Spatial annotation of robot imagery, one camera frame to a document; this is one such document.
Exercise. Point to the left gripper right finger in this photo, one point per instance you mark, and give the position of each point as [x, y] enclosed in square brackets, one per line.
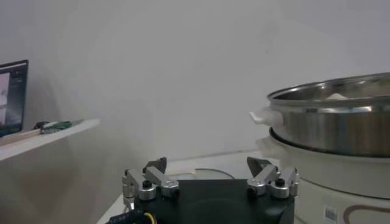
[262, 178]

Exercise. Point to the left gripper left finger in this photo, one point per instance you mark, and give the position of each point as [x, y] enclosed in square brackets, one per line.
[158, 178]

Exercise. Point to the stainless steel steamer basket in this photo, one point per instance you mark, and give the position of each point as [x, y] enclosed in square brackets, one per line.
[329, 134]

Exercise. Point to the white side table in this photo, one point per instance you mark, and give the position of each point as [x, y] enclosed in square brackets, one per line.
[45, 140]

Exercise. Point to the small black device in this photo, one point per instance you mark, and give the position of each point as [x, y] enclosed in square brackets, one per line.
[39, 124]

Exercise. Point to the light wooden board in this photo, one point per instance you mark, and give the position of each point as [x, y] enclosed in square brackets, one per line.
[18, 137]

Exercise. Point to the black laptop screen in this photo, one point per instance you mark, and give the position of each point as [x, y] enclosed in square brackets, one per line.
[13, 97]

